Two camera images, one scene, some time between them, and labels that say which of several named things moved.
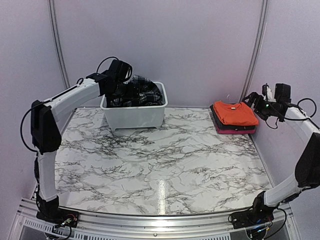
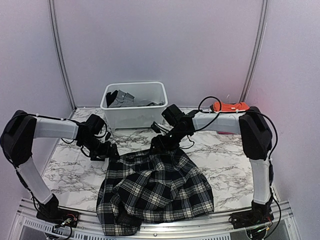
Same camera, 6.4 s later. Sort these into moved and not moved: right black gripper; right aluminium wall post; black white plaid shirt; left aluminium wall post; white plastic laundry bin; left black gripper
Moved: right black gripper; black white plaid shirt; left black gripper
Not moved: white plastic laundry bin; left aluminium wall post; right aluminium wall post
